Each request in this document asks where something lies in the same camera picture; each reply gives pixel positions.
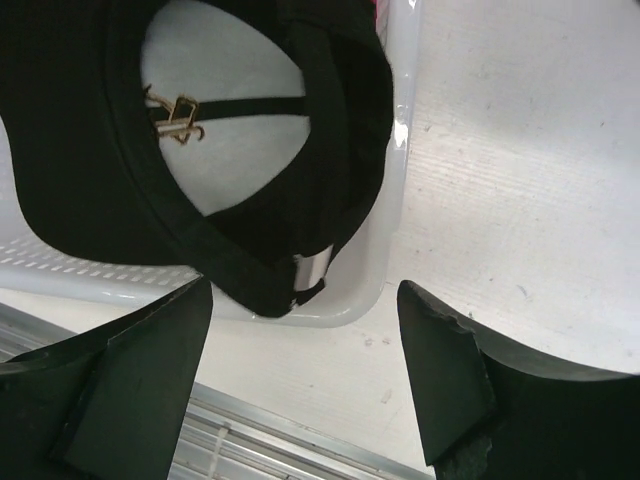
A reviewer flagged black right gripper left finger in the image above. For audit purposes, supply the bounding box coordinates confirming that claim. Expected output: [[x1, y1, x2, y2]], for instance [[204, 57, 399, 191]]
[[1, 278, 213, 479]]

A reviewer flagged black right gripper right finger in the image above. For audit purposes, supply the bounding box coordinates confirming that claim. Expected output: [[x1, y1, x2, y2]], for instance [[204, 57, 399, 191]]
[[397, 280, 639, 479]]

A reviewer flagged black baseball cap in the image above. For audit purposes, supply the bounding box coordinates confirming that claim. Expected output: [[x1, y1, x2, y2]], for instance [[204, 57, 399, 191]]
[[1, 1, 393, 318]]

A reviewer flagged white plastic basket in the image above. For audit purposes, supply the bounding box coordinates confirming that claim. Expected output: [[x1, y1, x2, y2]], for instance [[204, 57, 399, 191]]
[[1, 1, 422, 328]]

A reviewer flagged pink baseball cap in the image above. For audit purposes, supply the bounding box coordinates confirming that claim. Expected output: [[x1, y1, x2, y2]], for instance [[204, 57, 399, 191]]
[[372, 0, 390, 33]]

